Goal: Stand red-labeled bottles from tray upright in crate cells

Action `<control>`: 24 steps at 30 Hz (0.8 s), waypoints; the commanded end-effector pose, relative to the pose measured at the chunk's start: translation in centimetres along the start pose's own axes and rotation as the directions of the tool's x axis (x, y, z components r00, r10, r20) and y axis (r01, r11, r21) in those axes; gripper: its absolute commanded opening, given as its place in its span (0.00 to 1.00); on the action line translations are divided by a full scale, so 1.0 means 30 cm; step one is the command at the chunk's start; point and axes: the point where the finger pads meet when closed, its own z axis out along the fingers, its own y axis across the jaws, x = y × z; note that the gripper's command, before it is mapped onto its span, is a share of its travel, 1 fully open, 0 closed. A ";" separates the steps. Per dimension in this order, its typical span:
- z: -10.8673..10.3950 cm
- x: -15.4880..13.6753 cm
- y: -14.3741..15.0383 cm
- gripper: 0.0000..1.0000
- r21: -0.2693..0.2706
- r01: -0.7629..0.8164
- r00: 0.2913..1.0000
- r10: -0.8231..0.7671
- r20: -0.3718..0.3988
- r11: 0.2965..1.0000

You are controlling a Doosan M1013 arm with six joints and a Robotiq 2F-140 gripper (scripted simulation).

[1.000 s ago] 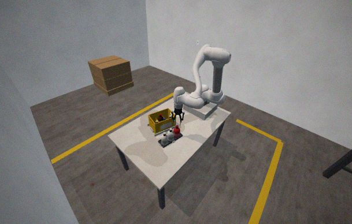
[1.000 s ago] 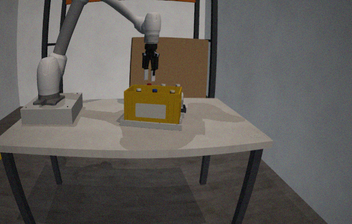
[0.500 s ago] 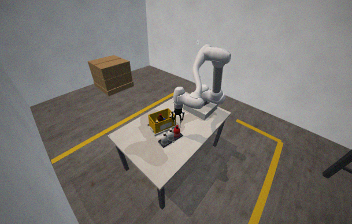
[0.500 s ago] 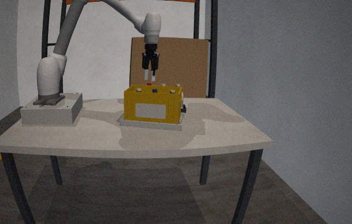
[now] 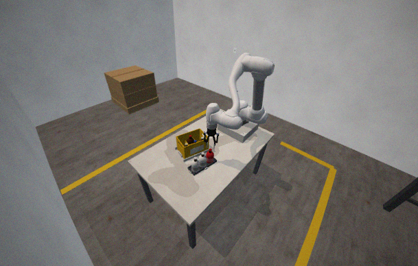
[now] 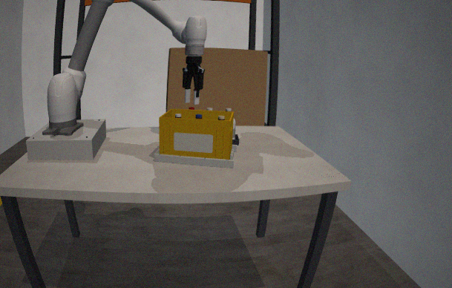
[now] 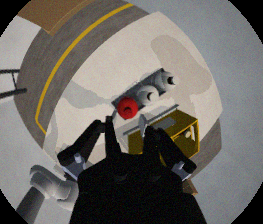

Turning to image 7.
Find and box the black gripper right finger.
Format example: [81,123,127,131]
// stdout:
[138,114,197,182]

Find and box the yellow crate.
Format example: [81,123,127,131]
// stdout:
[128,109,199,158]

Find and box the red bottle with pink label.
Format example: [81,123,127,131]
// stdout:
[117,96,138,119]

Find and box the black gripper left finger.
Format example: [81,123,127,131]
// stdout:
[57,110,128,182]

